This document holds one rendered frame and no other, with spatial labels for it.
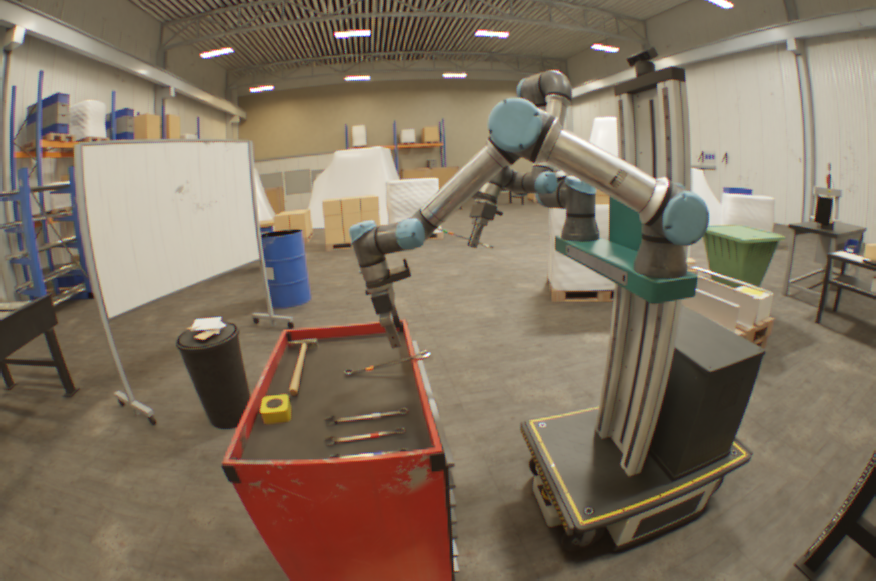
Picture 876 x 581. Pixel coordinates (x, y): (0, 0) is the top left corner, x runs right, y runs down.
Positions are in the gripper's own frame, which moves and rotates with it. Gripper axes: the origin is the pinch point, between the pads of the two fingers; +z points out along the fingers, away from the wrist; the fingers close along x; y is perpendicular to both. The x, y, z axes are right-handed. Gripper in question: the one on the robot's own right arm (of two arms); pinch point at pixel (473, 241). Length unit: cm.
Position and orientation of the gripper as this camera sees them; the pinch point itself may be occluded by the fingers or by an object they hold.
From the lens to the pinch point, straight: 128.0
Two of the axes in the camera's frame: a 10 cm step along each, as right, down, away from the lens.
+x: -2.1, -0.7, 9.8
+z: -3.1, 9.5, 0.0
